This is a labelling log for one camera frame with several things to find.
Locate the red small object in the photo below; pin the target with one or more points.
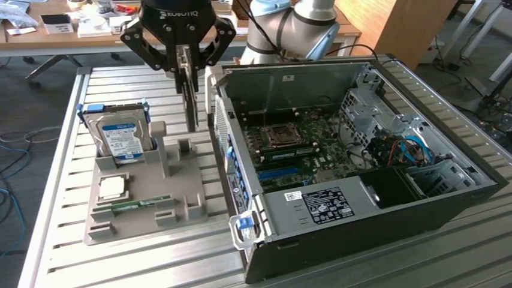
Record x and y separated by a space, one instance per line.
125 9

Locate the clear plastic bag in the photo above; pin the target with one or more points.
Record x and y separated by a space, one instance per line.
16 15

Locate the silver CPU chip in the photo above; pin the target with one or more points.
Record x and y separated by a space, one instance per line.
112 187

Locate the wooden cabinet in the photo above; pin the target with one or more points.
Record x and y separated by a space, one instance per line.
400 30

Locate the blue expansion slot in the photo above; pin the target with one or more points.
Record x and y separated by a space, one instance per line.
276 173

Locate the grey power supply unit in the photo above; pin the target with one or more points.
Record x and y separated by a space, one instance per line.
288 210

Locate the white paper card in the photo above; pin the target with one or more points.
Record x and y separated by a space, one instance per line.
20 31

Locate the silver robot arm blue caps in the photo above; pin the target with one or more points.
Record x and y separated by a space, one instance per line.
312 18

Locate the black open PC case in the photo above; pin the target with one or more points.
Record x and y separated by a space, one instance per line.
360 240

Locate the black floor stand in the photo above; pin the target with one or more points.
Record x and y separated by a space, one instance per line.
473 90

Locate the silver metal drive cage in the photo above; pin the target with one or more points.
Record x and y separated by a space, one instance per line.
360 120

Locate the green Dell motherboard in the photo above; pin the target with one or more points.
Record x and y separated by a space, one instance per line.
332 156

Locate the small white box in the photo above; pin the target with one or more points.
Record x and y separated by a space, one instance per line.
113 25

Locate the grey latch with blue tab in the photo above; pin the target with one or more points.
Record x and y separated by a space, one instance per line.
242 223

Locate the blue plastic card retainer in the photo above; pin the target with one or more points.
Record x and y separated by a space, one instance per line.
229 153

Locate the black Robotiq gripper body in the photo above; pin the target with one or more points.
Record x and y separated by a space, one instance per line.
176 24

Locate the white table frame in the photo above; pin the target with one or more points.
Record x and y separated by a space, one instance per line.
460 27

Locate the white box with round roll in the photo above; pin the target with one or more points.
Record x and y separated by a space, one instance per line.
93 30

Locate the Nvidia graphics card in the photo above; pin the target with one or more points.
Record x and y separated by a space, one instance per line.
190 105

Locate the hard disk with blue rails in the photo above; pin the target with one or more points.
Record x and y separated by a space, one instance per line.
120 135

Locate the grey parts rack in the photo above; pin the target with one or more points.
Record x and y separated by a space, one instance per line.
132 223

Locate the white paper stack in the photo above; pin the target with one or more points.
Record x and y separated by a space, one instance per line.
225 25

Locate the wooden desk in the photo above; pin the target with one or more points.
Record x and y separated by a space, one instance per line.
40 42

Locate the white box with black top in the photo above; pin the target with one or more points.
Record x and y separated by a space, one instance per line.
57 27

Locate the metal CPU socket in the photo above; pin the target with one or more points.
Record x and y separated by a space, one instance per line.
280 135

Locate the grey finned chipset heatsink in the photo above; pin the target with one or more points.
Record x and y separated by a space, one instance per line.
326 177

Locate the beige tape roll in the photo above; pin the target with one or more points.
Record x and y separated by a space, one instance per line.
76 3

